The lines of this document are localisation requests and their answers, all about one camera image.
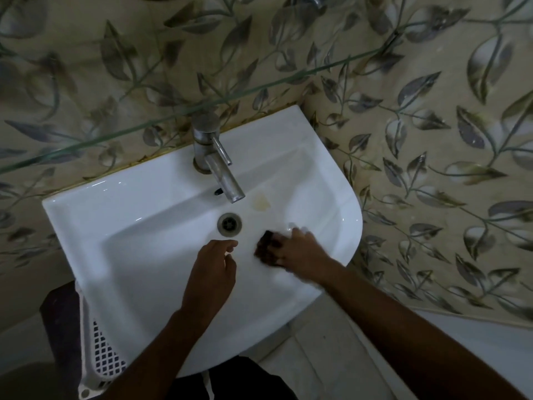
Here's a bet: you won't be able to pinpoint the person's right hand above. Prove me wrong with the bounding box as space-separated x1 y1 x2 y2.
254 227 334 280

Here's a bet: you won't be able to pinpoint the person's left hand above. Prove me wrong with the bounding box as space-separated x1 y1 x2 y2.
182 239 239 319

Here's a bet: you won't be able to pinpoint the dark scrubbing sponge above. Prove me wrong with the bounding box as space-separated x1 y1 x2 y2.
254 230 285 266

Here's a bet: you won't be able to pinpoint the person's right forearm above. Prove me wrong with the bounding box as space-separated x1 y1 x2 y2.
310 262 526 400

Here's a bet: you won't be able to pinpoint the person's left forearm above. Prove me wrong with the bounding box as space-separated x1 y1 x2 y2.
101 306 217 400

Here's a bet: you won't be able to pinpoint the white ceramic wash basin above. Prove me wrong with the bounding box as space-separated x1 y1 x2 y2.
42 105 364 378

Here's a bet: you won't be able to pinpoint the metal sink drain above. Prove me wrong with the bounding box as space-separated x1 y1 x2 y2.
217 212 242 237

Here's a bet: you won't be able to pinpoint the chrome basin faucet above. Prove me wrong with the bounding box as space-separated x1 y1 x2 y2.
192 113 246 204

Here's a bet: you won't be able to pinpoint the person's dark shorts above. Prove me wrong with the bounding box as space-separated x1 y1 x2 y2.
164 356 298 400

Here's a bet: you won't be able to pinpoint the white plastic laundry basket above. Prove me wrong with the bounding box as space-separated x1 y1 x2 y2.
74 281 127 400

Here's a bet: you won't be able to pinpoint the glass shelf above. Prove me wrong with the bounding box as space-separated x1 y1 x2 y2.
0 46 381 176

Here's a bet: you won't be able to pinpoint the dark cloth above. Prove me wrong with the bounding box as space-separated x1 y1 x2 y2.
39 282 84 400

